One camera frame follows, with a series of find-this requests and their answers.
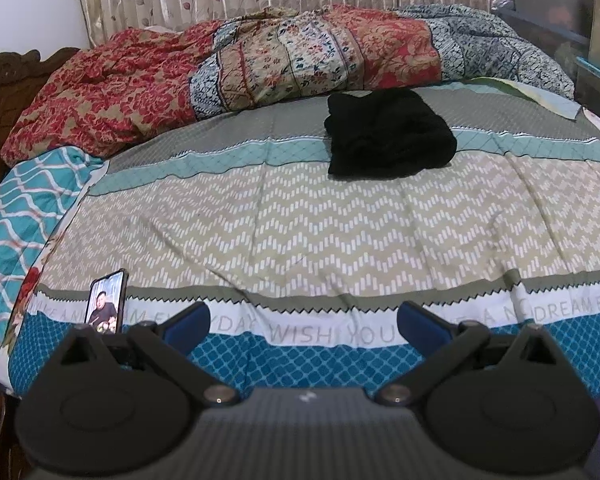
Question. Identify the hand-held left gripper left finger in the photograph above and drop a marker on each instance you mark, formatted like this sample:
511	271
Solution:
186	322

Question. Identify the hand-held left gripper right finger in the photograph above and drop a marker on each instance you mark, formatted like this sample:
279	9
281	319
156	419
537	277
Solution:
420	322

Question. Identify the black pants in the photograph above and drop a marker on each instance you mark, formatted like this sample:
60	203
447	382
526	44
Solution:
387	132

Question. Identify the black smartphone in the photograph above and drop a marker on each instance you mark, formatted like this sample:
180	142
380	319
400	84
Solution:
107	302

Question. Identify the patchwork printed bed sheet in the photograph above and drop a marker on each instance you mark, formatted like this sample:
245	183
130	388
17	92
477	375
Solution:
305	220

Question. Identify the teal wavy print pillow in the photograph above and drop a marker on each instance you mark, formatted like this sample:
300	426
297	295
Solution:
25	220

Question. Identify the red and blue floral quilt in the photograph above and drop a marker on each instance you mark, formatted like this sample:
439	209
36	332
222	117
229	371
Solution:
230	70

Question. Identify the carved wooden headboard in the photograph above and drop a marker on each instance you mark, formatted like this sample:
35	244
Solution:
10	95

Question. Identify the clear bin with teal lid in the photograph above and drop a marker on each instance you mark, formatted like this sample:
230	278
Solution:
545	0
597	85

